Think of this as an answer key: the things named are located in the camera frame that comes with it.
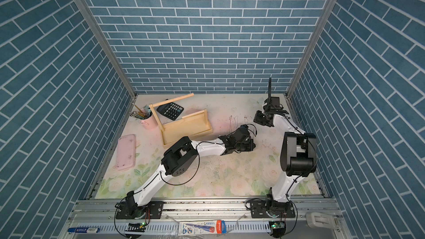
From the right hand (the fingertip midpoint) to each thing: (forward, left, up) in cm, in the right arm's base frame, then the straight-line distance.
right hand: (258, 119), depth 97 cm
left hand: (-16, -2, -7) cm, 18 cm away
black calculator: (+6, +55, -5) cm, 56 cm away
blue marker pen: (-59, +75, -7) cm, 95 cm away
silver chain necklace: (+5, +17, -9) cm, 20 cm away
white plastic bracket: (-47, -25, -7) cm, 54 cm away
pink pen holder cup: (-7, +64, -2) cm, 64 cm away
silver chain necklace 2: (0, +12, -9) cm, 15 cm away
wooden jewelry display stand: (-2, +41, -8) cm, 42 cm away
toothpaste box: (-54, +25, -8) cm, 60 cm away
